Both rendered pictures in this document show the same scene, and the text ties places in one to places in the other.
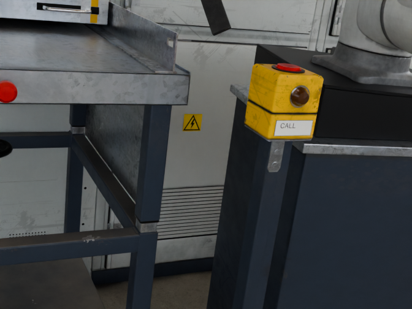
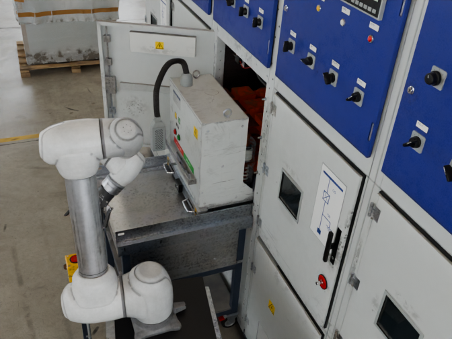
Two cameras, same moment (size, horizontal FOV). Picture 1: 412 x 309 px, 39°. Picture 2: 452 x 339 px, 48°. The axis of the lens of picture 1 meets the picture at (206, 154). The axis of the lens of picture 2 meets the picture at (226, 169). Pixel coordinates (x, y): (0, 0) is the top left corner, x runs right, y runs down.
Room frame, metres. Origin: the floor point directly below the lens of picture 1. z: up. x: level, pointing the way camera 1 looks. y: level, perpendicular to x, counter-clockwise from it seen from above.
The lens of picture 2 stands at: (1.55, -1.62, 2.46)
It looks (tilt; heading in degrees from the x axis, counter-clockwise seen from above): 34 degrees down; 93
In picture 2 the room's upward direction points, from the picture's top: 4 degrees clockwise
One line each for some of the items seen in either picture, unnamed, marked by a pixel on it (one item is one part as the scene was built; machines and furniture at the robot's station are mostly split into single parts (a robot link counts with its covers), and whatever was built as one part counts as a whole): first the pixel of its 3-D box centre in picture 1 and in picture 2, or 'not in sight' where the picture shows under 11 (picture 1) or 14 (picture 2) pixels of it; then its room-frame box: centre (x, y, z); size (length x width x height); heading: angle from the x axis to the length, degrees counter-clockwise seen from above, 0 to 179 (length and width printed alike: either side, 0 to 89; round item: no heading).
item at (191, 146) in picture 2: not in sight; (183, 143); (1.24, 0.51, 1.15); 0.48 x 0.01 x 0.48; 117
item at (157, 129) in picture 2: not in sight; (158, 134); (1.08, 0.66, 1.09); 0.08 x 0.05 x 0.17; 27
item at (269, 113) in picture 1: (282, 101); (77, 267); (0.87, -0.10, 0.85); 0.08 x 0.08 x 0.10; 27
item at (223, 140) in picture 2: not in sight; (231, 135); (1.47, 0.62, 1.15); 0.51 x 0.50 x 0.48; 27
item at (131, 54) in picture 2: not in sight; (159, 89); (1.03, 0.95, 1.21); 0.63 x 0.07 x 0.74; 0
